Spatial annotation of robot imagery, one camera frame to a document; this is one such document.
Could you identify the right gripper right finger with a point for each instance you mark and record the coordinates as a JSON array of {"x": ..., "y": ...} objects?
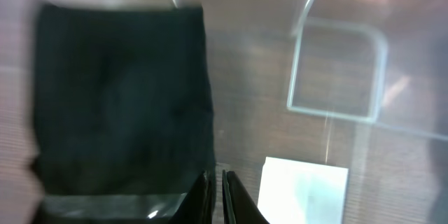
[{"x": 238, "y": 207}]

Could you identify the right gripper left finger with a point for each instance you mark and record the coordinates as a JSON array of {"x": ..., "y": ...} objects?
[{"x": 199, "y": 203}]

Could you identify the black garment with tape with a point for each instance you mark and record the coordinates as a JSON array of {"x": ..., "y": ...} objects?
[{"x": 122, "y": 112}]

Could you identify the white label in container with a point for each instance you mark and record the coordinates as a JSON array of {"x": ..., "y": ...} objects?
[{"x": 302, "y": 192}]

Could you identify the clear plastic storage container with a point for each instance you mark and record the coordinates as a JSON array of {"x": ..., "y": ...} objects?
[{"x": 356, "y": 84}]

